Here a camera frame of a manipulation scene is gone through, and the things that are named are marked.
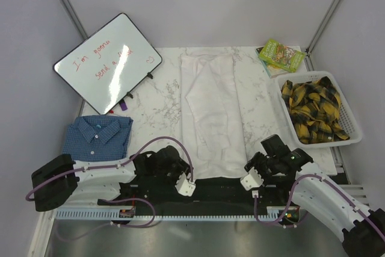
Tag white long sleeve shirt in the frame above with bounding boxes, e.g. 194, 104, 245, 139
180, 54, 247, 179

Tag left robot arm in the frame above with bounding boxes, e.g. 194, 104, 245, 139
31, 146, 196, 212

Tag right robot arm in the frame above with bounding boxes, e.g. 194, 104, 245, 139
241, 134, 384, 256

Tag white plastic basket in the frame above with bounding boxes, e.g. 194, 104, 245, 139
271, 71, 363, 149

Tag yellow black plaid shirt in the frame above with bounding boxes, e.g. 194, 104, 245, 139
281, 76, 350, 144

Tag blue checkered folded shirt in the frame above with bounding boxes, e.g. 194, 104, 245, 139
63, 116, 134, 162

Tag purple marker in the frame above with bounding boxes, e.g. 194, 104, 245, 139
119, 100, 128, 111

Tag green book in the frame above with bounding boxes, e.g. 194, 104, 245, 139
256, 39, 305, 78

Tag white dry-erase board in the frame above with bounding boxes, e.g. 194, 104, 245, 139
53, 13, 162, 114

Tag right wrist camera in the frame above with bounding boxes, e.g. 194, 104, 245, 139
240, 167, 264, 191

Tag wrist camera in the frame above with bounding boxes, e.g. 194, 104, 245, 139
175, 173, 196, 197
240, 167, 264, 191

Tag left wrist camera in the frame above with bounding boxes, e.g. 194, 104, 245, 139
175, 173, 196, 197

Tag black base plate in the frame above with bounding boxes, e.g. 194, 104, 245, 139
96, 175, 313, 216

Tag white slotted cable duct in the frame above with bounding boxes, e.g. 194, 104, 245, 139
55, 206, 310, 221

